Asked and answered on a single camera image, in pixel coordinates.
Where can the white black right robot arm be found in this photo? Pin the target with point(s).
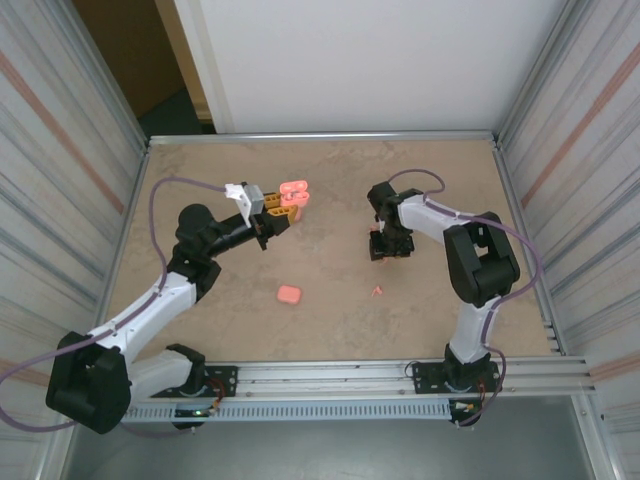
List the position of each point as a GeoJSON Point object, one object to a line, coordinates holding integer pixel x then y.
{"type": "Point", "coordinates": [482, 280]}

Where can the small black electronics box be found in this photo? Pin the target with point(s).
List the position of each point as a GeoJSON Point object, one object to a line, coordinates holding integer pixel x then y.
{"type": "Point", "coordinates": [462, 410]}
{"type": "Point", "coordinates": [197, 414]}

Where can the brown wooden door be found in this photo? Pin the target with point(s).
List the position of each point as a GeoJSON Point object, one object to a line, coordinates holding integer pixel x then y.
{"type": "Point", "coordinates": [125, 40]}

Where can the aluminium side frame bar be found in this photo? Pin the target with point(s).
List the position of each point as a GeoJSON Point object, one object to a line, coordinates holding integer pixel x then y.
{"type": "Point", "coordinates": [131, 200]}
{"type": "Point", "coordinates": [515, 205]}

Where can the aluminium cross frame bar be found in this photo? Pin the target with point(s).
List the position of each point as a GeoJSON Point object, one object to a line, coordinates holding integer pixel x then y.
{"type": "Point", "coordinates": [325, 136]}

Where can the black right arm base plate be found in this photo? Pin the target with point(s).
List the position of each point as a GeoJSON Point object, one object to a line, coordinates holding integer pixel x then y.
{"type": "Point", "coordinates": [425, 382]}

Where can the white door frame trim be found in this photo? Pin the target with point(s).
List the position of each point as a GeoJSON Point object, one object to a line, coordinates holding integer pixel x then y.
{"type": "Point", "coordinates": [207, 75]}

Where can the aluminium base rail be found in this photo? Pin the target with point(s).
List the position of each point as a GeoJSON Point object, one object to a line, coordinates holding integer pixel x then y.
{"type": "Point", "coordinates": [325, 380]}

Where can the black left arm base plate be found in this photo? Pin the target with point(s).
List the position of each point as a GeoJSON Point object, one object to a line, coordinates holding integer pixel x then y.
{"type": "Point", "coordinates": [225, 375]}

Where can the aluminium corner post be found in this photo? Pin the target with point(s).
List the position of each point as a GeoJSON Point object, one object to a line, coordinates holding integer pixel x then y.
{"type": "Point", "coordinates": [106, 80]}
{"type": "Point", "coordinates": [538, 70]}

